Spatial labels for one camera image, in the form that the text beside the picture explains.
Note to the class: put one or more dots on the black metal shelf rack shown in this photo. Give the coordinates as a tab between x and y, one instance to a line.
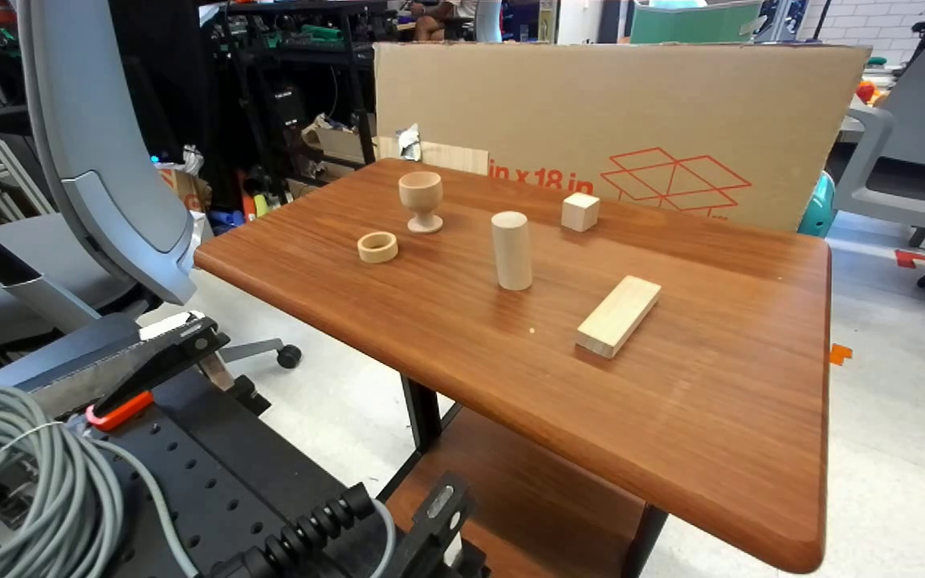
290	98

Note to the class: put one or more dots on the wooden lower table shelf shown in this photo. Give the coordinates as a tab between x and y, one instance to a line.
529	501

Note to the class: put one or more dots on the teal ball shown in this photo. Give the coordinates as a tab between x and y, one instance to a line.
819	207

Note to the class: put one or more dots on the small wooden cube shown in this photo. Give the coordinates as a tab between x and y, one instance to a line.
580	213

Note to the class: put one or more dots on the wooden goblet cup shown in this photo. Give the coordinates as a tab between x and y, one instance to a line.
417	194

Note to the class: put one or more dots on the long rectangular wooden block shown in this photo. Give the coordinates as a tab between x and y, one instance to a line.
618	316

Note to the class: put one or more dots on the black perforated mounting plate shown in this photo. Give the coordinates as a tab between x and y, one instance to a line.
215	482

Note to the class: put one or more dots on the green board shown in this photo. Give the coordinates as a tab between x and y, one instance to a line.
697	24

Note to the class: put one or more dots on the large brown cardboard box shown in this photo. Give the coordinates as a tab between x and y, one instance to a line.
591	106

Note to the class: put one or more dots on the black table leg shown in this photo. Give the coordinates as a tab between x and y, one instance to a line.
417	414

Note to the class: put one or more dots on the grey office chair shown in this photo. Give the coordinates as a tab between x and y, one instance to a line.
96	161

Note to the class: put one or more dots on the wooden cylinder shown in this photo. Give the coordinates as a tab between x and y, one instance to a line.
513	254

